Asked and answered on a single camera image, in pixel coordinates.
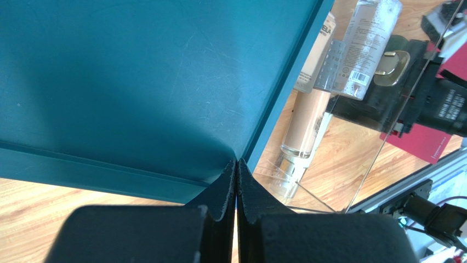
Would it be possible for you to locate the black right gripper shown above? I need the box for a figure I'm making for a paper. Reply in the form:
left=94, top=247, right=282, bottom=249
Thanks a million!
left=326, top=35, right=443, bottom=134

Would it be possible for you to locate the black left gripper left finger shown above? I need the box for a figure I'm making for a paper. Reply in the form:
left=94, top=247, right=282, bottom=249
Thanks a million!
left=45, top=160, right=236, bottom=262

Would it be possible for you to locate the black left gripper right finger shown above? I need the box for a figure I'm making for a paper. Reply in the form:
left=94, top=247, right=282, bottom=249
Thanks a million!
left=236, top=159, right=416, bottom=262

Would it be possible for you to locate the clear drawer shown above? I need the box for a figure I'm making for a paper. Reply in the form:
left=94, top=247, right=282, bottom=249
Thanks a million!
left=252, top=1, right=443, bottom=213

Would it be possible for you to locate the clear glass foundation bottle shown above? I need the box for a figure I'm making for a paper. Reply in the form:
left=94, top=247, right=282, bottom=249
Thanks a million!
left=332, top=1, right=403, bottom=100

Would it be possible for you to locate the beige tube grey cap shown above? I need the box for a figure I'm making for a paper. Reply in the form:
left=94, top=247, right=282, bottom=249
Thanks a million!
left=281, top=39, right=345, bottom=158

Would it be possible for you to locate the beige foundation bottle black cap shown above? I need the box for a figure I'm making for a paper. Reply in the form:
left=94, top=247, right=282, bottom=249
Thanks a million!
left=294, top=12, right=337, bottom=93

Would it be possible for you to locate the cream white pump bottle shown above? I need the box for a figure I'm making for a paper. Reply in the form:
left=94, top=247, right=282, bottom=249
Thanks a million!
left=269, top=112, right=333, bottom=203

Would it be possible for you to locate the teal drawer organizer box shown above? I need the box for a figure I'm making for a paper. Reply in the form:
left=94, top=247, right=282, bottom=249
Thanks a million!
left=1, top=1, right=333, bottom=203

